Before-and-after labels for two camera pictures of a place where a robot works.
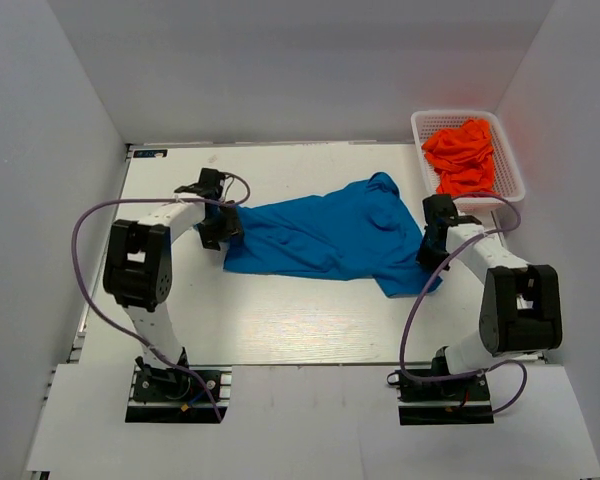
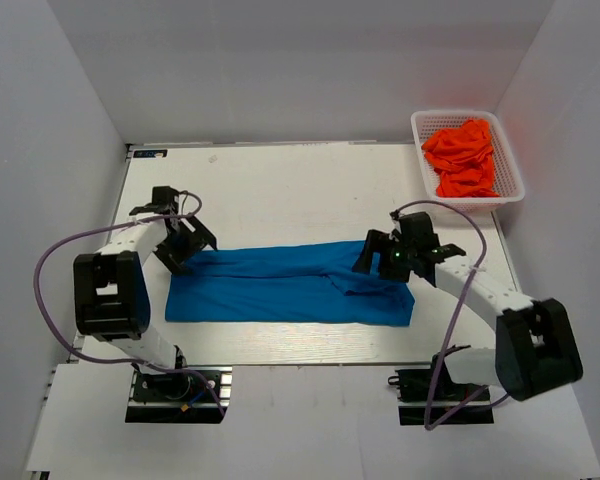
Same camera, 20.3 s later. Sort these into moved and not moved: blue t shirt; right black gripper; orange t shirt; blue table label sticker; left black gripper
Moved: left black gripper; blue t shirt; right black gripper
Not moved: orange t shirt; blue table label sticker
